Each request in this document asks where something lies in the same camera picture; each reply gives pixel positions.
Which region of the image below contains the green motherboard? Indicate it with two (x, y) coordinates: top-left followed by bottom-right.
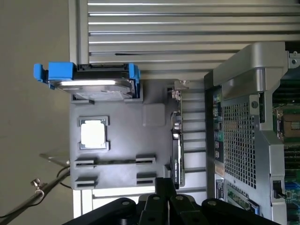
(271, 78), (300, 225)

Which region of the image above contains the silver CPU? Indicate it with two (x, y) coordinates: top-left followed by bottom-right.
(79, 117), (109, 150)

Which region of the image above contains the grey parts rack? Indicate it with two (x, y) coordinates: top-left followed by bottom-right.
(69, 78), (207, 190)

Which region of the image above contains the hard disk with blue bracket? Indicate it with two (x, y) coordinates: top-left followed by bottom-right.
(33, 61), (141, 101)

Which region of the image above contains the CPU socket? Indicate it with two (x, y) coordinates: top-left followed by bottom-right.
(277, 109), (300, 141)

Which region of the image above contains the black cable with connector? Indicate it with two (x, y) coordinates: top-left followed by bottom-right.
(0, 178), (71, 218)

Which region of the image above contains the open metal PC case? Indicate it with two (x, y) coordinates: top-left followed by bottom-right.
(203, 42), (300, 225)

